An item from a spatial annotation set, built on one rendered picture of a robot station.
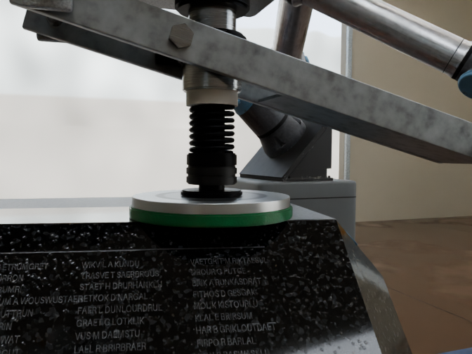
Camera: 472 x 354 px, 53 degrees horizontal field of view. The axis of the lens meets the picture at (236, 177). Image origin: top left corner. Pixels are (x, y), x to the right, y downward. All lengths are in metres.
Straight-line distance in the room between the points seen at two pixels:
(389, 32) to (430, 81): 6.33
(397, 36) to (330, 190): 0.71
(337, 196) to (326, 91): 1.14
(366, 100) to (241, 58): 0.18
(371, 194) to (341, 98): 6.23
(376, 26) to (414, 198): 6.20
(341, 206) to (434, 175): 5.83
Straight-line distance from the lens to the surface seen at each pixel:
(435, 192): 7.60
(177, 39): 0.58
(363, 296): 0.58
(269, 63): 0.61
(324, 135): 1.77
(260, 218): 0.56
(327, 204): 1.74
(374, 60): 6.96
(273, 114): 1.76
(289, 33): 1.62
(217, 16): 0.64
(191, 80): 0.62
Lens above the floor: 0.95
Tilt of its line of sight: 3 degrees down
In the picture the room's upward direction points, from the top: straight up
